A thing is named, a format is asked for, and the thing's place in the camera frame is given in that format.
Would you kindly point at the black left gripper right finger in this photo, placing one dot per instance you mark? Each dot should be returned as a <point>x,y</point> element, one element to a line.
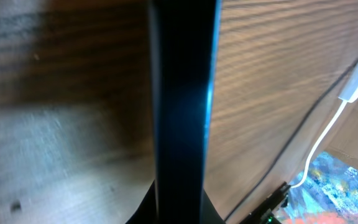
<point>209,215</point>

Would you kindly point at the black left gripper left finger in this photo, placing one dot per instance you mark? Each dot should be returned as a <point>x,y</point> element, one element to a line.
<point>146,212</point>

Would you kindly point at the Samsung Galaxy smartphone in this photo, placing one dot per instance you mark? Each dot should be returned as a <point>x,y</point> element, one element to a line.
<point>183,48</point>

